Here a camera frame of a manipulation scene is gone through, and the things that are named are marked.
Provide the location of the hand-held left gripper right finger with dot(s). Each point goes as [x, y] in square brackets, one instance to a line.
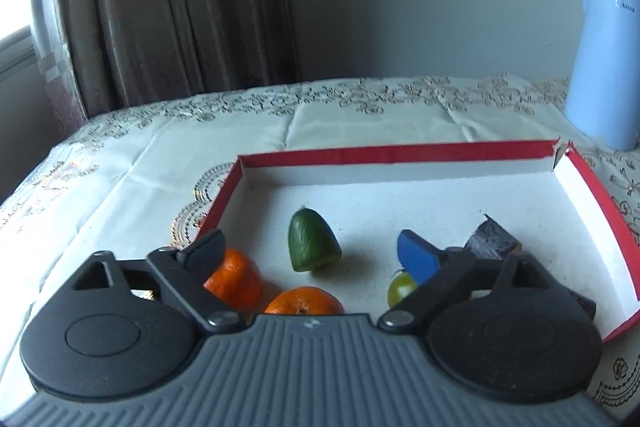
[417, 257]

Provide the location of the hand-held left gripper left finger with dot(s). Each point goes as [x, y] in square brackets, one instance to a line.
[207, 254]

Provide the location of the small yellow-green tomato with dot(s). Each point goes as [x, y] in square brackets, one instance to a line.
[400, 289]

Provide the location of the orange mandarin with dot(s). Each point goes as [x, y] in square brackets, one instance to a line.
[305, 302]
[237, 279]

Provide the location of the red cardboard box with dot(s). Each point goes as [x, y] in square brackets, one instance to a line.
[400, 207]

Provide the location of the rounded cucumber end piece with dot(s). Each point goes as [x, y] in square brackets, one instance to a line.
[312, 239]

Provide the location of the white floral tablecloth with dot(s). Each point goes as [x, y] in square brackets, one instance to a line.
[125, 167]

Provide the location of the sheer patterned curtain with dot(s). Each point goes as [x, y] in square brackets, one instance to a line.
[57, 57]

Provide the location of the brown curtain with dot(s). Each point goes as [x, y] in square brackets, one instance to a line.
[175, 7]

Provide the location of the light blue electric kettle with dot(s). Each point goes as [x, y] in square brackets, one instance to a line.
[605, 67]

